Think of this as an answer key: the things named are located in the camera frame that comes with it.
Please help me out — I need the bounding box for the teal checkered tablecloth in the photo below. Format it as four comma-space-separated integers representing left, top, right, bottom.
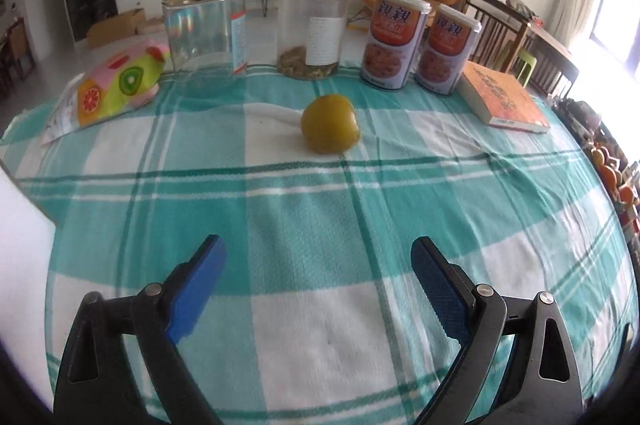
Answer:
1, 66, 639, 424

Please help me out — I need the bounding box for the white cardboard box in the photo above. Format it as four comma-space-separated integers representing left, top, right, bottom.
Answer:
0, 171, 55, 410

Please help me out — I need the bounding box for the orange book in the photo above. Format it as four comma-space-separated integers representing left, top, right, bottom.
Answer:
457, 61, 550, 134

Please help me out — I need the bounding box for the fruit basket on sideboard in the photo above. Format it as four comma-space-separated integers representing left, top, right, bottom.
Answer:
589, 146, 639, 208

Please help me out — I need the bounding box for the small yellow-green pear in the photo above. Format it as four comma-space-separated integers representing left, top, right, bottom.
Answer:
300, 94, 360, 154

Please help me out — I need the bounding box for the fruit print snack bag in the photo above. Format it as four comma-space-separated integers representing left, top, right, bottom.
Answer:
41, 40, 170, 146

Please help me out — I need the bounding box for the right porridge can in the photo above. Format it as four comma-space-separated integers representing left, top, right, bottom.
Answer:
416, 4, 482, 95

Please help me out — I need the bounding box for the porridge can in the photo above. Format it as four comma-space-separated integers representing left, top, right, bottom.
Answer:
416, 4, 482, 95
360, 0, 432, 90

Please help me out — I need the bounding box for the dark wooden chair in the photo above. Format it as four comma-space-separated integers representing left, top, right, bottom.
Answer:
462, 0, 530, 73

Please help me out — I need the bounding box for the left porridge can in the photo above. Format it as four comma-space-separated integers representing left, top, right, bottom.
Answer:
360, 0, 432, 90

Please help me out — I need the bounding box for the brown cardboard box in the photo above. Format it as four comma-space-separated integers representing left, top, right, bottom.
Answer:
87, 8, 146, 49

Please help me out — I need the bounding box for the clear jar gold lid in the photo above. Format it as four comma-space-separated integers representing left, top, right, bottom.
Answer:
163, 0, 247, 97

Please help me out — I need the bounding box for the clear jar black lid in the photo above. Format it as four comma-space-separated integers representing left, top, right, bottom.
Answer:
277, 0, 350, 81

